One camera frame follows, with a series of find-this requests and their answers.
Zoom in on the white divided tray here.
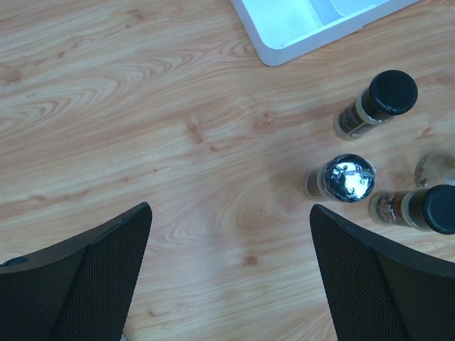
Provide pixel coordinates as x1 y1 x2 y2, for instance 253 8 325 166
231 0 416 67

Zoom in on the black-knob lid glass jar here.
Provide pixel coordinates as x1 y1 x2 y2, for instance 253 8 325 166
414 151 454 187

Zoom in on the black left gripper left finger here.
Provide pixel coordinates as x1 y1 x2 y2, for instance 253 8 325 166
1 202 152 340

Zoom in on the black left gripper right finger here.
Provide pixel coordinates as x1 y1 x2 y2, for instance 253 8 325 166
309 205 454 340

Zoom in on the small black-cap spice bottle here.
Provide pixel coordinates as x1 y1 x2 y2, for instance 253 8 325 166
304 153 376 203

